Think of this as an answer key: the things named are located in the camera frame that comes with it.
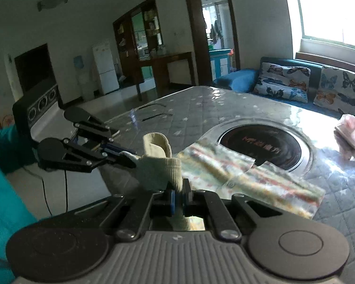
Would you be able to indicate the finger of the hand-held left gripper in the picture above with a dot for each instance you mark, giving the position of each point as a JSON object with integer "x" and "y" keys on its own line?
{"x": 124, "y": 161}
{"x": 115, "y": 148}

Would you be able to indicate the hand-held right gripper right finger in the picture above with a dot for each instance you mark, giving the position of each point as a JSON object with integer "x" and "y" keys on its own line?
{"x": 188, "y": 196}

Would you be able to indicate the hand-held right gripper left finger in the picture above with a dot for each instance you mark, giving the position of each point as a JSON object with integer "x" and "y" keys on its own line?
{"x": 172, "y": 202}

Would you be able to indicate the printed baby garment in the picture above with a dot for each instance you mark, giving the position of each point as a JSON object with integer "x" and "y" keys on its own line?
{"x": 254, "y": 183}

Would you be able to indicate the person's left forearm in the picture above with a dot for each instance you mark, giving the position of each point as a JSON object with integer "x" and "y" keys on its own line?
{"x": 9, "y": 148}

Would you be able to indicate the hanging clothes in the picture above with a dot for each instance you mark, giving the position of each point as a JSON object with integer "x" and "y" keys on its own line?
{"x": 216, "y": 32}

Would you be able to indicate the white fridge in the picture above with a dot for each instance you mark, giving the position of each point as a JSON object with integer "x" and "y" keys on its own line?
{"x": 106, "y": 68}

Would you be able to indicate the round black table heater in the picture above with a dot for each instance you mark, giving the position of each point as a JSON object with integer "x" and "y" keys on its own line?
{"x": 260, "y": 145}

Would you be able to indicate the dark wooden cabinet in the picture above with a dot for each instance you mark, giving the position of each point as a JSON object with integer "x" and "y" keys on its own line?
{"x": 162, "y": 65}

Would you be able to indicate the person's teal jacket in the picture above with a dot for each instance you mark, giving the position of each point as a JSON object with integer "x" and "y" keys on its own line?
{"x": 6, "y": 213}

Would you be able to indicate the blue sofa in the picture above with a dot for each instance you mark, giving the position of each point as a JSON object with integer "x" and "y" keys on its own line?
{"x": 236, "y": 80}

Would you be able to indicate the teal cabinet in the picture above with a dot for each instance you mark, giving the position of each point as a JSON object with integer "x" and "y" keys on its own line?
{"x": 220, "y": 63}

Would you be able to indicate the grey quilted table cover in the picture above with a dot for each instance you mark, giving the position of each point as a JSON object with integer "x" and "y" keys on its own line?
{"x": 337, "y": 189}

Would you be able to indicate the butterfly print cushion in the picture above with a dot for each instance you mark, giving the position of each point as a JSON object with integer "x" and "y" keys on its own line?
{"x": 284, "y": 81}
{"x": 340, "y": 91}

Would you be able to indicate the pink cloth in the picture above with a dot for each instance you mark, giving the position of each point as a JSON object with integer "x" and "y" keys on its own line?
{"x": 350, "y": 131}

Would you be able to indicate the window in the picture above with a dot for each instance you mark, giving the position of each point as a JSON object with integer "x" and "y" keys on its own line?
{"x": 334, "y": 9}

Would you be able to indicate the dark wooden door frame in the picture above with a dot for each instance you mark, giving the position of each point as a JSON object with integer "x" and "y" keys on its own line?
{"x": 192, "y": 35}

